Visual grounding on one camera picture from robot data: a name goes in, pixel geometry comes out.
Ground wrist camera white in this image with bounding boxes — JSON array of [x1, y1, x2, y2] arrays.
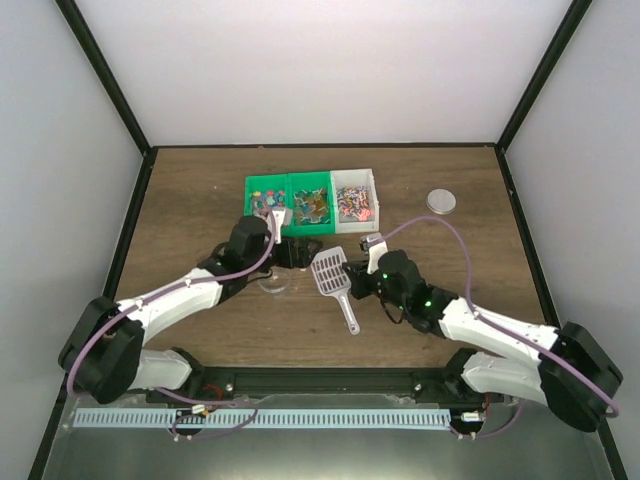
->
[[360, 232, 388, 275], [270, 207, 293, 244]]

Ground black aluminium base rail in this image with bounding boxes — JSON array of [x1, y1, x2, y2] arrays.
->
[[59, 365, 601, 404]]

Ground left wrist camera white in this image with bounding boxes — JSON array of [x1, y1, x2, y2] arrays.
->
[[270, 207, 293, 244]]

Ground clear plastic round container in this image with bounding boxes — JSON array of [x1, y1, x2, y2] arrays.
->
[[257, 270, 291, 295]]

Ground green bin candies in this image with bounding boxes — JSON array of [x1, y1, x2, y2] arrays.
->
[[244, 174, 293, 218], [287, 171, 335, 237]]

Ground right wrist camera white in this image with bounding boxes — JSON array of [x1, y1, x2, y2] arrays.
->
[[360, 232, 388, 275]]

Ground green bin left candies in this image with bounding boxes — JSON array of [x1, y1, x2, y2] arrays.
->
[[244, 174, 293, 218]]

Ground lilac slotted plastic scoop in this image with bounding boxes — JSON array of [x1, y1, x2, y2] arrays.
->
[[311, 246, 360, 335]]

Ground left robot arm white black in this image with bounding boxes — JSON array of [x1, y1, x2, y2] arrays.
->
[[58, 216, 323, 404]]

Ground light blue slotted cable duct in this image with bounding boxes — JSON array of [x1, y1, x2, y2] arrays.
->
[[72, 408, 451, 431]]

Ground green bin middle candies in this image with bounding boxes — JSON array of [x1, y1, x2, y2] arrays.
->
[[287, 171, 335, 237]]

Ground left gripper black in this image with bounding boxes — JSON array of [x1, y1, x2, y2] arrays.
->
[[246, 236, 323, 276]]

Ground white bin striped candies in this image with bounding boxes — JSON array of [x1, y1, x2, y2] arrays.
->
[[330, 168, 380, 234]]

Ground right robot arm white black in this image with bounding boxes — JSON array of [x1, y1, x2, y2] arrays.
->
[[342, 250, 623, 432]]

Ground round grey metal lid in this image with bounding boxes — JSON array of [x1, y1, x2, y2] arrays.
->
[[426, 188, 457, 215]]

